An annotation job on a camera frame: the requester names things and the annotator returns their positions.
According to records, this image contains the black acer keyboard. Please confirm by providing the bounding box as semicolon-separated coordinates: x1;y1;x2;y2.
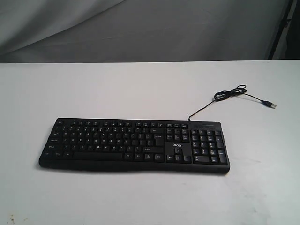
39;118;230;174

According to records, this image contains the black stand pole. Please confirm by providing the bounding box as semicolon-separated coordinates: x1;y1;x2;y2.
267;0;298;60

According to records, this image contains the grey backdrop cloth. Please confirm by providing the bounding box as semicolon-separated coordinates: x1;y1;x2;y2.
0;0;288;63

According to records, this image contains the black USB cable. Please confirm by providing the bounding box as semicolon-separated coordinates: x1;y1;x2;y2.
187;84;278;122

